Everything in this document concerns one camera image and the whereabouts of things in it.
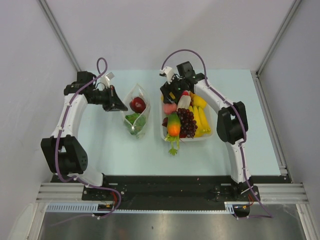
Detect pink toy peach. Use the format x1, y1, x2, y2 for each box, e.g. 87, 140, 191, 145
163, 103, 177, 115

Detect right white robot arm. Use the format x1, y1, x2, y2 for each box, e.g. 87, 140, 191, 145
159, 61, 253, 201

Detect aluminium frame rail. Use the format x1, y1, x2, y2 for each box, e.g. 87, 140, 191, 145
36, 183, 309, 216

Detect dark red toy apple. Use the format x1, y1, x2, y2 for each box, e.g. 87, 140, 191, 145
129, 96, 147, 114

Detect clear zip top bag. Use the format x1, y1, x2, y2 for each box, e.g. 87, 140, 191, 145
121, 84, 151, 139

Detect purple cable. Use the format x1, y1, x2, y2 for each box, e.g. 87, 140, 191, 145
161, 48, 273, 219
51, 57, 123, 226

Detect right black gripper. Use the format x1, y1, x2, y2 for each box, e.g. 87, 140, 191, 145
160, 73, 186, 105

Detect purple toy grapes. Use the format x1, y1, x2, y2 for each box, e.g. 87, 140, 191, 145
177, 108, 198, 139

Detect white toy radish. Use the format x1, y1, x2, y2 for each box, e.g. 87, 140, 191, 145
177, 95, 191, 109

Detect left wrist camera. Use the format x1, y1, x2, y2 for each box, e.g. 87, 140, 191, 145
100, 72, 115, 89

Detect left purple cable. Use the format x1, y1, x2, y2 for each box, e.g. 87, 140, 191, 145
51, 57, 123, 226

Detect white plastic basket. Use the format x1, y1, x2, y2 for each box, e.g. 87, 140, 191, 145
159, 90, 214, 142

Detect green toy herb sprig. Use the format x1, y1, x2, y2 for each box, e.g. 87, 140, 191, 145
164, 134, 180, 156

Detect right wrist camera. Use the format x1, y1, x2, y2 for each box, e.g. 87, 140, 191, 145
159, 66, 176, 85

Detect green toy lettuce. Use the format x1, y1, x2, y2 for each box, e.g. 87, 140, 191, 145
123, 113, 147, 136

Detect yellow toy lemon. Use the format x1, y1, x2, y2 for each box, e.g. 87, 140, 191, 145
189, 92, 207, 109

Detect green orange toy mango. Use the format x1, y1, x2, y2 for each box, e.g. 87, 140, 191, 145
167, 112, 181, 137

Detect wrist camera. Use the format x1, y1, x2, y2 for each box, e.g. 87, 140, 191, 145
159, 66, 176, 85
100, 72, 115, 89

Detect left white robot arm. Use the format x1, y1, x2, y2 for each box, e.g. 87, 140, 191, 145
40, 71, 128, 200

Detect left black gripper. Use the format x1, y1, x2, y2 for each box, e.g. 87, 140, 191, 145
88, 85, 128, 112

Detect yellow toy banana bunch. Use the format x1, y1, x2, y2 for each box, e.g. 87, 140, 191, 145
188, 106, 212, 138

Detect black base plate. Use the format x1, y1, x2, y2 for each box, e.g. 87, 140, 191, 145
51, 174, 261, 211

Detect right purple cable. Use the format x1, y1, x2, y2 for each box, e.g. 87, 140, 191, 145
161, 48, 273, 219

